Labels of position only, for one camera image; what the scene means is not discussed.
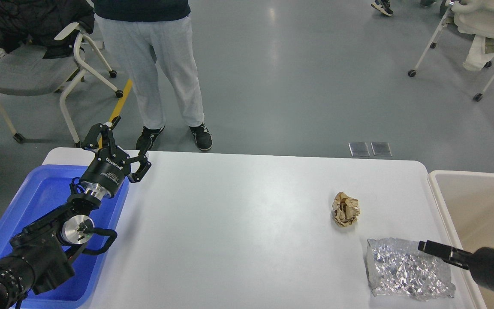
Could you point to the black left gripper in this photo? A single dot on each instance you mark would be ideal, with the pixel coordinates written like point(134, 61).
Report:
point(106, 173)

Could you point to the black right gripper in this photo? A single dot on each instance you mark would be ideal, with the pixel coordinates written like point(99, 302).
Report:
point(480, 263)

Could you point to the silver foil bag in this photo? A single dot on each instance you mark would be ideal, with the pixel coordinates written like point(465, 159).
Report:
point(397, 268)

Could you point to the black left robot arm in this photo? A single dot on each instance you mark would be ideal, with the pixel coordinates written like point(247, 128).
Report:
point(44, 251)

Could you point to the beige plastic bin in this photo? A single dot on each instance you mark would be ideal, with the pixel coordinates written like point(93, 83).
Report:
point(466, 203)

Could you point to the person in grey sweatpants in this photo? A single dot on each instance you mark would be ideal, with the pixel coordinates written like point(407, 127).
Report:
point(147, 35)

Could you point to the crumpled brown paper ball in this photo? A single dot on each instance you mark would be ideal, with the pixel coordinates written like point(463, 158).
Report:
point(345, 210)

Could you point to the right metal floor plate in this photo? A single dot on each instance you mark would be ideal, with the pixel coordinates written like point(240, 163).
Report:
point(381, 149)

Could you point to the metal floor plate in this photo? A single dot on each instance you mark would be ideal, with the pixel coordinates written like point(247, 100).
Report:
point(381, 149)
point(359, 149)

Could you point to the left metal floor plate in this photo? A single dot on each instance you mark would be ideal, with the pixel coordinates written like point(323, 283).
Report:
point(359, 149)

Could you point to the black jacket on chair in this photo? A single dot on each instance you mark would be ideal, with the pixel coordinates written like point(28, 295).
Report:
point(41, 21)

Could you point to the cream garment on chair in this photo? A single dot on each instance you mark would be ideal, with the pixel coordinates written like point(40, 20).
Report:
point(476, 17)

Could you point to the walking person's feet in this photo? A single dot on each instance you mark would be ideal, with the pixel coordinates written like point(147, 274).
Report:
point(383, 6)

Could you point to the grey chair with white frame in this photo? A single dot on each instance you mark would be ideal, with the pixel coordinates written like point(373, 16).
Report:
point(24, 72)

